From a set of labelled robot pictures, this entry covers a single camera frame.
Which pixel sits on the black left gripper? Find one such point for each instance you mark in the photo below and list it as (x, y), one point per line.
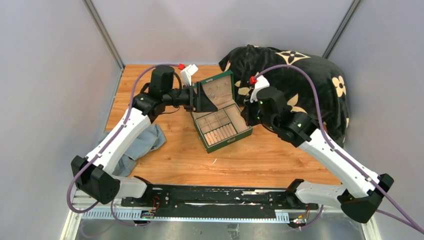
(200, 100)

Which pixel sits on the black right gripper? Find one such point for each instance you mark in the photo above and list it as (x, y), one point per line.
(246, 113)

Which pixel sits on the silver necklace jewelry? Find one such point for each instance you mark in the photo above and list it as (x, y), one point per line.
(212, 96)

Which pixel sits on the green jewelry box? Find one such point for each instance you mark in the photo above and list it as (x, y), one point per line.
(223, 86)

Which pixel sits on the green jewelry tray insert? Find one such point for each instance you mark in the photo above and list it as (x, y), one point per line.
(221, 128)

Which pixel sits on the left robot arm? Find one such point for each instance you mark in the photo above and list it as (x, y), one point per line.
(169, 85)

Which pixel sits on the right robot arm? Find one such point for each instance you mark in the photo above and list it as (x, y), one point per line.
(360, 191)

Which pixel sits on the light blue cloth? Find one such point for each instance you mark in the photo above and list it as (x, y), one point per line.
(147, 141)

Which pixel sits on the black floral plush blanket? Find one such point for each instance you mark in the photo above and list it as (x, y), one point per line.
(328, 79)

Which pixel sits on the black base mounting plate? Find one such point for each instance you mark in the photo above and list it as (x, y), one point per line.
(218, 202)

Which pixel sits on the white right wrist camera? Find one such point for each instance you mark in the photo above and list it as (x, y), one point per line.
(259, 83)

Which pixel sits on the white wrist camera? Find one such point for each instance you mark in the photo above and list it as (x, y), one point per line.
(259, 83)
(186, 73)

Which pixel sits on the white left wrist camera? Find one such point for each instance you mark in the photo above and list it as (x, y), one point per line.
(186, 73)

